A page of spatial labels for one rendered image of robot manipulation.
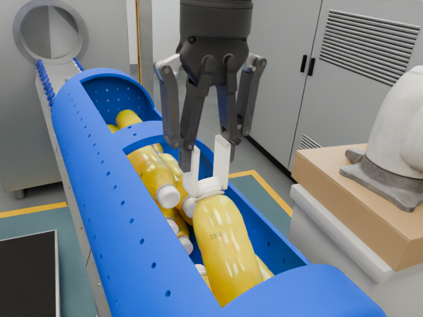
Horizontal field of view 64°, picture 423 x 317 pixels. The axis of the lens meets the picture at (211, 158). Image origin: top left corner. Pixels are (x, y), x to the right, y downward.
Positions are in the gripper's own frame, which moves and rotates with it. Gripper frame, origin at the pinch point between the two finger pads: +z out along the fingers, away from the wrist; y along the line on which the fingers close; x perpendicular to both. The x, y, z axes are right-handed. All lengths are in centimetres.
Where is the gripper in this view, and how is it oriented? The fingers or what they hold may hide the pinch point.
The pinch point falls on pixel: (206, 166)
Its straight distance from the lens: 44.1
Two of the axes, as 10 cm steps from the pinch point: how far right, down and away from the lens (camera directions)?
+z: -0.6, 8.7, 4.9
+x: 4.7, 4.6, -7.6
